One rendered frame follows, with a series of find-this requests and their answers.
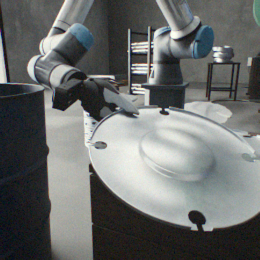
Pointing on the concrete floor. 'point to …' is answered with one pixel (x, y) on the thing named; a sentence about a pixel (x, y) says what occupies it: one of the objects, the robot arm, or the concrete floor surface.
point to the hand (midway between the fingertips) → (130, 114)
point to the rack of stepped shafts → (147, 47)
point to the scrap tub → (24, 174)
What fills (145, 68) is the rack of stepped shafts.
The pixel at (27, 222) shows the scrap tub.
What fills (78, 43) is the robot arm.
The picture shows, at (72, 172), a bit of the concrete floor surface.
